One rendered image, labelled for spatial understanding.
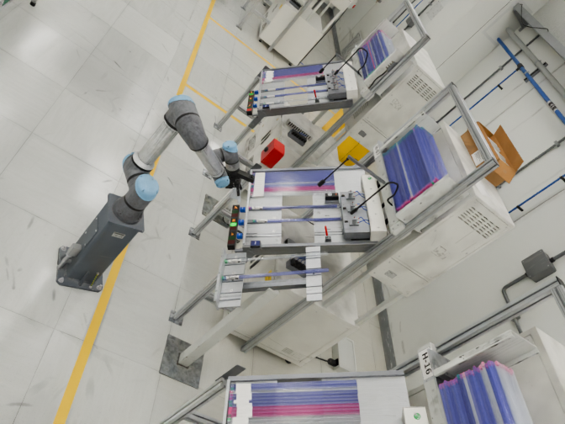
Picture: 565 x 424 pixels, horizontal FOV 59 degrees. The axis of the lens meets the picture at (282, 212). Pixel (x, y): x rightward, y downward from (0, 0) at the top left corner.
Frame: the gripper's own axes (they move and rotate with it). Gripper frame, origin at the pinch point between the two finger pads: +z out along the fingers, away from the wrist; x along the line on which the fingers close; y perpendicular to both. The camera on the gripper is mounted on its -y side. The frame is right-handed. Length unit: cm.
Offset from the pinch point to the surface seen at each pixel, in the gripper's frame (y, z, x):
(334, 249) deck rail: -50, 12, 32
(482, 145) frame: -119, -43, 21
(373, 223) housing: -71, 2, 24
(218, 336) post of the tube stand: 12, 43, 63
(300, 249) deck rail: -32.8, 11.4, 32.0
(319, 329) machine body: -43, 81, 32
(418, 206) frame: -90, -17, 34
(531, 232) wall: -201, 83, -51
